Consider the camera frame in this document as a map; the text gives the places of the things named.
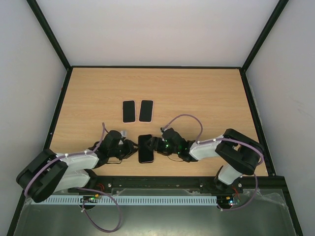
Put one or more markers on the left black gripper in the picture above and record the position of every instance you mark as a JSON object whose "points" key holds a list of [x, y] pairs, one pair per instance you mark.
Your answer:
{"points": [[130, 150]]}

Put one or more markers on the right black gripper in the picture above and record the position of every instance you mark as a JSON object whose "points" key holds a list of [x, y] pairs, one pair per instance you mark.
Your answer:
{"points": [[155, 144]]}

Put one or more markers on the purple phone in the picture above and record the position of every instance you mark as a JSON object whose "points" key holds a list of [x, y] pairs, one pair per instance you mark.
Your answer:
{"points": [[145, 153]]}

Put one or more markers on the black phone case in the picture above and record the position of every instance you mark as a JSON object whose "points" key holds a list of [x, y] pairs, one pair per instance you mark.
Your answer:
{"points": [[138, 147]]}

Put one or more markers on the pink phone case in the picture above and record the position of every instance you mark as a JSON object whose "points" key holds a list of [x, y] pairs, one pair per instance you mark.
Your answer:
{"points": [[153, 111], [135, 110]]}

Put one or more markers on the black phone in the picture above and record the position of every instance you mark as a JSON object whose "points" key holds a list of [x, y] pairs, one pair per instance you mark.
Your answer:
{"points": [[129, 111], [146, 110]]}

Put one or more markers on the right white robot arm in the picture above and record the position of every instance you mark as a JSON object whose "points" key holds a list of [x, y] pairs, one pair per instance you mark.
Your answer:
{"points": [[241, 153]]}

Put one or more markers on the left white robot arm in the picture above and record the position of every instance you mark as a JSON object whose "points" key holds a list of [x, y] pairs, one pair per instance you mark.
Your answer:
{"points": [[51, 172]]}

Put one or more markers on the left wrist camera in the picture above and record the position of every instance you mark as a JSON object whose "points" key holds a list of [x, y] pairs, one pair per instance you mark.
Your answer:
{"points": [[124, 134]]}

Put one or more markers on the white slotted cable duct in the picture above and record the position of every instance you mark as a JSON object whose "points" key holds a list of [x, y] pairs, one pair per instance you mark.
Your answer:
{"points": [[133, 200]]}

